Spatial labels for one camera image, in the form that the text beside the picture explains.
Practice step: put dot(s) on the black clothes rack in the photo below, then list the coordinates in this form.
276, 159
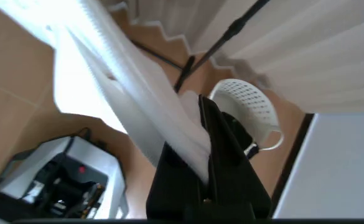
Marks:
231, 29

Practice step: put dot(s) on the beige curtain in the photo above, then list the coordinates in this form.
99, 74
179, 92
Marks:
293, 62

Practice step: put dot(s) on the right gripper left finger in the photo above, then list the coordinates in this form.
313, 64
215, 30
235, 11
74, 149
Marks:
175, 193

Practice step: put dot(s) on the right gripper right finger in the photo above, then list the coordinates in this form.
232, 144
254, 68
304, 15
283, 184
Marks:
231, 180

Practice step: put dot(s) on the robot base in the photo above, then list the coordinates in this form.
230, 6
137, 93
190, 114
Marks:
85, 152

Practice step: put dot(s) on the white laundry basket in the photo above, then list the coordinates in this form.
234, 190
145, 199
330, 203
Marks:
247, 96

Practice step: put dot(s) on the white printed t-shirt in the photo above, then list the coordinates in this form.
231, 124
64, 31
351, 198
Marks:
144, 93

